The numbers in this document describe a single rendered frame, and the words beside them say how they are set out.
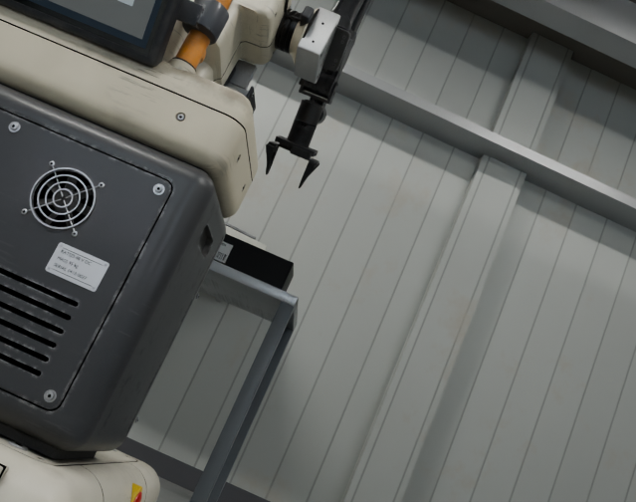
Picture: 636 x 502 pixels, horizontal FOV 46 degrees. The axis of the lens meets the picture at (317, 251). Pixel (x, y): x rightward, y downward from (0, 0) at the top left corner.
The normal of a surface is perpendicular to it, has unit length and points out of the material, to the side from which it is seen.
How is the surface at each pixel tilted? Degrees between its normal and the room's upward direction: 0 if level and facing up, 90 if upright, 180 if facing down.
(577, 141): 90
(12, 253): 90
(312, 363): 90
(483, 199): 90
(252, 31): 172
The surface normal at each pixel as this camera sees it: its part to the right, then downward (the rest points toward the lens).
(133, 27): -0.14, 0.14
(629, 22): 0.13, -0.22
